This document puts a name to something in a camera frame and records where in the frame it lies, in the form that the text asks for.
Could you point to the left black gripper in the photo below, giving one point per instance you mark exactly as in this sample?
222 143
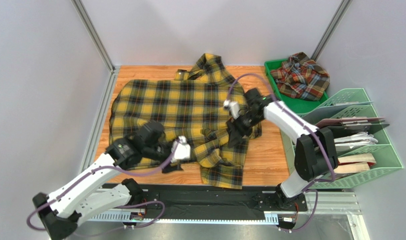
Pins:
170 168

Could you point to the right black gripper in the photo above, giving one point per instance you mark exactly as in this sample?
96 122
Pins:
237 128

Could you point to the yellow plaid long sleeve shirt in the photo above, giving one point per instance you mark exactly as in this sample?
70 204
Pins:
190 105

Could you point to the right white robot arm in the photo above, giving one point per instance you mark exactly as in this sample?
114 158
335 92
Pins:
315 152

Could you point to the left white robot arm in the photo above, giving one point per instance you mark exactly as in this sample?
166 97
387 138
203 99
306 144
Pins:
109 182

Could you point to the white paper stack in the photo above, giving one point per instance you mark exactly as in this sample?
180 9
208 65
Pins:
357 140

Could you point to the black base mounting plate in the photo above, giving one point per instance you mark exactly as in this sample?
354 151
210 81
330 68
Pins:
202 202

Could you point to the green plastic bin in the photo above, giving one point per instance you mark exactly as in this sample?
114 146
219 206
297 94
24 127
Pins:
297 105

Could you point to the red plaid shirt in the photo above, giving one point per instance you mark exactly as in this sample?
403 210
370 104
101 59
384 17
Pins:
300 77

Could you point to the green mesh file organizer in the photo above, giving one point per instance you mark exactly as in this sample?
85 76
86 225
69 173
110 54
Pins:
354 102

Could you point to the red book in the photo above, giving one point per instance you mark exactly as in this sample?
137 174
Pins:
353 164

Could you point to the dark clipboard folder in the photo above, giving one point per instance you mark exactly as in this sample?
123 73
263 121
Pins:
348 126

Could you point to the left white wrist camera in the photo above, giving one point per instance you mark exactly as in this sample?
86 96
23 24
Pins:
181 150

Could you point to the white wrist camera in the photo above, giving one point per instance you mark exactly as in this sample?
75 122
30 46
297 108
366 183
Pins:
232 107
181 150

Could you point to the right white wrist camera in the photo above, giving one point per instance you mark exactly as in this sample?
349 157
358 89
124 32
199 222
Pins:
232 107

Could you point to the aluminium frame rail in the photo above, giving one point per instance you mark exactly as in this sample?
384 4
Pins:
319 203

